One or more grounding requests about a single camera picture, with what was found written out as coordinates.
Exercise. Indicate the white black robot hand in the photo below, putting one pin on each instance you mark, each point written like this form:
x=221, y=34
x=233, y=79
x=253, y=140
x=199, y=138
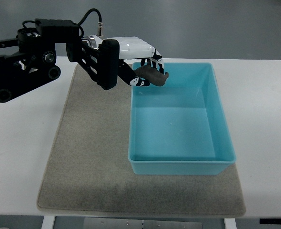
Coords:
x=135, y=48

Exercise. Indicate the brown hippo toy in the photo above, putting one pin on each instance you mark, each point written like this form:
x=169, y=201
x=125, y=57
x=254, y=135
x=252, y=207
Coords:
x=152, y=75

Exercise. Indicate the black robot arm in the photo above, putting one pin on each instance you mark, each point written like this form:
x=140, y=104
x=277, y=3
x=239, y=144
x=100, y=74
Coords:
x=28, y=61

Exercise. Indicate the blue plastic box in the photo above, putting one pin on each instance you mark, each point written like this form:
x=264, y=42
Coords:
x=180, y=128

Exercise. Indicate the grey felt mat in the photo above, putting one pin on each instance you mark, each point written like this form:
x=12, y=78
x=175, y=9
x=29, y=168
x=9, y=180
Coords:
x=88, y=171

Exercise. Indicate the left white table leg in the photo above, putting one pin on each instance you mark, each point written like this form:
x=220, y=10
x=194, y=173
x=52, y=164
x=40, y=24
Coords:
x=48, y=222

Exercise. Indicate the white table leg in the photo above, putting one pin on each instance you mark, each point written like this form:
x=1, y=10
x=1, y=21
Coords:
x=230, y=223
x=48, y=222

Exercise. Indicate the right white table leg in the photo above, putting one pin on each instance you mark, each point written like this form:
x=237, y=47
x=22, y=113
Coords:
x=230, y=223

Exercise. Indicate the black table control panel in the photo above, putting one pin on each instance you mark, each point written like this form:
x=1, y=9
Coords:
x=270, y=221

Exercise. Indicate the grey metal base plate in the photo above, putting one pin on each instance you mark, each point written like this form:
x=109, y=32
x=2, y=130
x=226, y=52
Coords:
x=105, y=223

